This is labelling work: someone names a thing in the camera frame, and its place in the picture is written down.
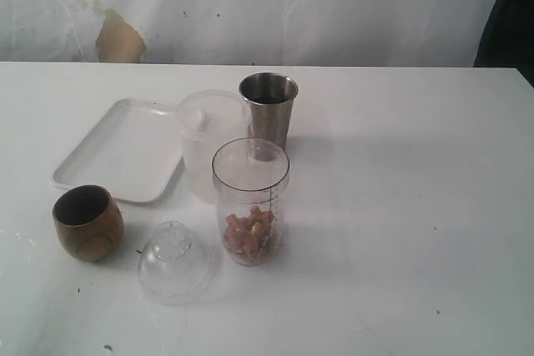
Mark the clear plastic shaker cup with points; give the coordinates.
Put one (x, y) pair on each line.
(248, 172)

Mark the stainless steel cup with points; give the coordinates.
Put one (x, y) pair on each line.
(270, 97)

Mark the chopped food pieces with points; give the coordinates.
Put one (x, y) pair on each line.
(251, 239)

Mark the clear shaker strainer lid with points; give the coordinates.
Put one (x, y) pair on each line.
(174, 266)

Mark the brown wooden cup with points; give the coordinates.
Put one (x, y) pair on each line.
(88, 223)

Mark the frosted plastic container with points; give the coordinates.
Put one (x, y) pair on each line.
(207, 120)

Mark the white plastic tray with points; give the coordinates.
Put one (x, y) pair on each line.
(132, 151)

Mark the dark object at right edge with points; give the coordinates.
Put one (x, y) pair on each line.
(507, 39)

